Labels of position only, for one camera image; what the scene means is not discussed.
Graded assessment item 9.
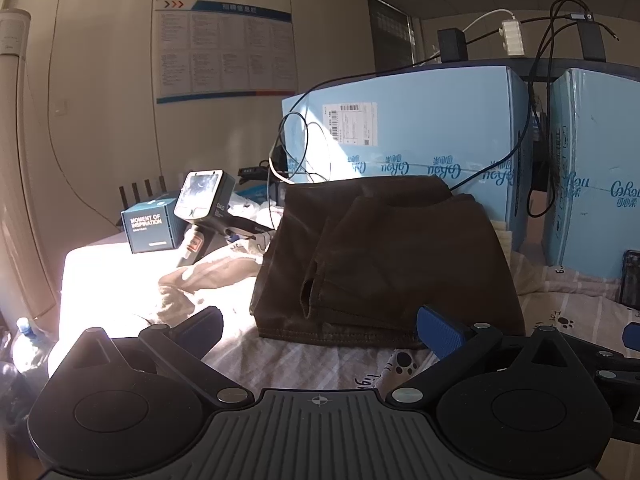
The tall black power adapter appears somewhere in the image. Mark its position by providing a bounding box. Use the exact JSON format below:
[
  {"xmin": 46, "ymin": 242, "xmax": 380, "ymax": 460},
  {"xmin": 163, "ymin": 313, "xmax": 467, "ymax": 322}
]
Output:
[{"xmin": 577, "ymin": 14, "xmax": 607, "ymax": 61}]

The blue cardboard box white label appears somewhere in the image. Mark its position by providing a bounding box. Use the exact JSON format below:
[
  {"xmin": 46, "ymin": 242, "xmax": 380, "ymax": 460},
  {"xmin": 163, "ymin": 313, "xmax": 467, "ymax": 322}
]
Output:
[{"xmin": 281, "ymin": 65, "xmax": 533, "ymax": 257}]

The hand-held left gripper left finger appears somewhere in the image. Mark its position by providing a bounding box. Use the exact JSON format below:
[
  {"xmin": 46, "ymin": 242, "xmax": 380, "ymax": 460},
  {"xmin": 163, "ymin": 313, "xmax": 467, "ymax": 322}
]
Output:
[{"xmin": 47, "ymin": 306, "xmax": 253, "ymax": 407}]

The dark wall board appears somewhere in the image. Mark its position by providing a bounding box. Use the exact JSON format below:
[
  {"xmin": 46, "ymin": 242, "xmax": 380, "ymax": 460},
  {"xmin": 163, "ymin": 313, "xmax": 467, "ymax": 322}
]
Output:
[{"xmin": 366, "ymin": 0, "xmax": 415, "ymax": 69}]

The black router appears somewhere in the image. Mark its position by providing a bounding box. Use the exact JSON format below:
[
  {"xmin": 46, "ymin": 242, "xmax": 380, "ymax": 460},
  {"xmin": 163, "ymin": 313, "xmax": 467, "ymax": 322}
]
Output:
[{"xmin": 118, "ymin": 175, "xmax": 169, "ymax": 209}]

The black cable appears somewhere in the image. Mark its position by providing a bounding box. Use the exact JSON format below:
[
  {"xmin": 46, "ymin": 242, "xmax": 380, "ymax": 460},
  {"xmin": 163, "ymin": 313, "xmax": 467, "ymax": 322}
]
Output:
[
  {"xmin": 450, "ymin": 0, "xmax": 621, "ymax": 243},
  {"xmin": 267, "ymin": 62, "xmax": 441, "ymax": 187}
]

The white power strip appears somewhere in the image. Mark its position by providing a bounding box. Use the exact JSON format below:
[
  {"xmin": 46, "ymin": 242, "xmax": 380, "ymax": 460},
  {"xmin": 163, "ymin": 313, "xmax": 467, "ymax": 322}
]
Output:
[{"xmin": 501, "ymin": 19, "xmax": 526, "ymax": 57}]

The small black clip device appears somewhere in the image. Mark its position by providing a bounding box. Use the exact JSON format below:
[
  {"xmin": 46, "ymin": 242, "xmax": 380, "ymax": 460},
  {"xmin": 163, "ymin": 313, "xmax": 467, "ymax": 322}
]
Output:
[{"xmin": 238, "ymin": 165, "xmax": 272, "ymax": 184}]

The white plastic bag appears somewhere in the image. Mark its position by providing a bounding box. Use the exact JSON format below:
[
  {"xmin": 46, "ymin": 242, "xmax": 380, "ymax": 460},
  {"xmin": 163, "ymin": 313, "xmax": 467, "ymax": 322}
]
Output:
[{"xmin": 232, "ymin": 199, "xmax": 282, "ymax": 233}]

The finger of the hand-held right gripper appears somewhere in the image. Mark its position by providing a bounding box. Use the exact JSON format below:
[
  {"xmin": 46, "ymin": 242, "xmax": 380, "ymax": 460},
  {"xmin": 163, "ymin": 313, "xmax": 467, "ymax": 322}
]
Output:
[
  {"xmin": 594, "ymin": 366, "xmax": 640, "ymax": 400},
  {"xmin": 590, "ymin": 322, "xmax": 640, "ymax": 363}
]

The wall poster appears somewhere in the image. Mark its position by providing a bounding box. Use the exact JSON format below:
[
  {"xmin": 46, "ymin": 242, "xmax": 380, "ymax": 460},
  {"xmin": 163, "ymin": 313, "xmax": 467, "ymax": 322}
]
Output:
[{"xmin": 154, "ymin": 0, "xmax": 297, "ymax": 105}]

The black handheld device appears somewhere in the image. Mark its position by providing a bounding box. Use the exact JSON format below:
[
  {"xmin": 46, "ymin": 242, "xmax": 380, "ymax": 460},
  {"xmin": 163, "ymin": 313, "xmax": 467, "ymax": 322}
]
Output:
[{"xmin": 174, "ymin": 169, "xmax": 275, "ymax": 268}]

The beige cloth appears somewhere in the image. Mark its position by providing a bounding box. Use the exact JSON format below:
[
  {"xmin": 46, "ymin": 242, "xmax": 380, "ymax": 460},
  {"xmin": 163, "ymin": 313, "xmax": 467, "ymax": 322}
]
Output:
[{"xmin": 144, "ymin": 237, "xmax": 267, "ymax": 327}]

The white air conditioner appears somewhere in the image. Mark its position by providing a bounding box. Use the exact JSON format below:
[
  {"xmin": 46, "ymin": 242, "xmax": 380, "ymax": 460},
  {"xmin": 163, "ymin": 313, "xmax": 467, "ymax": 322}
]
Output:
[{"xmin": 0, "ymin": 8, "xmax": 62, "ymax": 322}]

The brown folded garment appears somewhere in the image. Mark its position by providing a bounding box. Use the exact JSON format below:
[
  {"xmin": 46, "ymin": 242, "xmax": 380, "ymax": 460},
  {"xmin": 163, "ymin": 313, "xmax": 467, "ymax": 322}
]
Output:
[{"xmin": 249, "ymin": 175, "xmax": 527, "ymax": 351}]

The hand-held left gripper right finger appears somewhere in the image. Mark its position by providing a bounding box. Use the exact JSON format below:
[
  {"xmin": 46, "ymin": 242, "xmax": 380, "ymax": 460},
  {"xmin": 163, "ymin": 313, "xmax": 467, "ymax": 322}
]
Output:
[{"xmin": 388, "ymin": 305, "xmax": 596, "ymax": 406}]

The small dark blue box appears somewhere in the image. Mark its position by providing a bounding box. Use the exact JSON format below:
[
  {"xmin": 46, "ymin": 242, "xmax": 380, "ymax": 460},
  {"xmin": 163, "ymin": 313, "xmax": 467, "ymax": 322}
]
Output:
[{"xmin": 120, "ymin": 199, "xmax": 187, "ymax": 255}]

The clear water bottle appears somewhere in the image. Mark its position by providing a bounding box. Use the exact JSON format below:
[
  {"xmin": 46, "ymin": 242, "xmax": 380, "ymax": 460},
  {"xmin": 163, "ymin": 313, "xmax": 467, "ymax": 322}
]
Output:
[{"xmin": 9, "ymin": 316, "xmax": 57, "ymax": 398}]

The white cable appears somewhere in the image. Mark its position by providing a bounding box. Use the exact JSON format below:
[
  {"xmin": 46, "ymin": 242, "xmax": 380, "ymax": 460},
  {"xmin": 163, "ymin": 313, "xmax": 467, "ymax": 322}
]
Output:
[{"xmin": 462, "ymin": 9, "xmax": 516, "ymax": 34}]

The cream ribbed cloth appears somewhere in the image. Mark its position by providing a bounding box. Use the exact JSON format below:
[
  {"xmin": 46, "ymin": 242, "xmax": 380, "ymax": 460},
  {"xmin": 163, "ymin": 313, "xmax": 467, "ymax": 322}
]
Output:
[{"xmin": 491, "ymin": 219, "xmax": 515, "ymax": 257}]

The black smartphone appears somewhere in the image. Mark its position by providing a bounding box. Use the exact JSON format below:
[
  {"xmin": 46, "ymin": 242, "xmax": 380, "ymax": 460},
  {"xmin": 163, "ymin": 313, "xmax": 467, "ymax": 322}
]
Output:
[{"xmin": 620, "ymin": 249, "xmax": 640, "ymax": 311}]

